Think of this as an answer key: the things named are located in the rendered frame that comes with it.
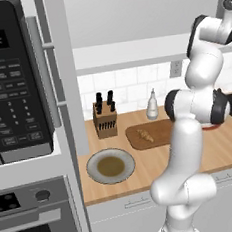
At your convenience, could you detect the black oven knob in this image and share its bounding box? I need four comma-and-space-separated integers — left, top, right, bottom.
34, 189, 52, 203

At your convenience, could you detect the black knife handle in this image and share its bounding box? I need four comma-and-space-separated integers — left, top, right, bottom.
95, 91, 104, 104
95, 102, 104, 116
105, 89, 116, 103
109, 100, 118, 114

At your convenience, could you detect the steel oven with black window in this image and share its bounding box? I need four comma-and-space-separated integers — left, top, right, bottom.
0, 174, 84, 232

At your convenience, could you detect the grey plate with brown centre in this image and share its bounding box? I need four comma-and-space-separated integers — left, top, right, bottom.
83, 145, 138, 187

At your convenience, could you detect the grey wall socket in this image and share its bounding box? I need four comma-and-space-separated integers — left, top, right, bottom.
169, 59, 185, 79

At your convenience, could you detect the golden croissant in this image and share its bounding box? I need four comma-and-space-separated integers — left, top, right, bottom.
136, 126, 156, 145

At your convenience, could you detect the wooden knife block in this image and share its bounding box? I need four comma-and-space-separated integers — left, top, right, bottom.
91, 100, 121, 140

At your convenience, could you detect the grey oven door handle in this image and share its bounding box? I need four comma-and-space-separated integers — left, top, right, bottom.
0, 208, 64, 232

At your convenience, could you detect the black microwave oven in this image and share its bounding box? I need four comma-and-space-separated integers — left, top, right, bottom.
0, 0, 58, 165

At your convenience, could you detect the grey microwave door handle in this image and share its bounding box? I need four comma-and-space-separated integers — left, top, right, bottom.
25, 14, 63, 131

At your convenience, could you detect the white upper cabinet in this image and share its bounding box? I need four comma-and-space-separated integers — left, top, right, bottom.
62, 0, 232, 77

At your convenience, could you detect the grey drawer handle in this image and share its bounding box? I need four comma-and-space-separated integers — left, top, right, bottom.
213, 172, 232, 185
123, 195, 154, 210

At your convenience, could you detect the red round object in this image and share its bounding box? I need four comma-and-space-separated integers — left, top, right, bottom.
201, 122, 225, 132

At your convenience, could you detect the white bottle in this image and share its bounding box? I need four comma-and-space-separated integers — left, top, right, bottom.
143, 87, 161, 122

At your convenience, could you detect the brown wooden cutting board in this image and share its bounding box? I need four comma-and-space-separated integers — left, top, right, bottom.
124, 116, 179, 153

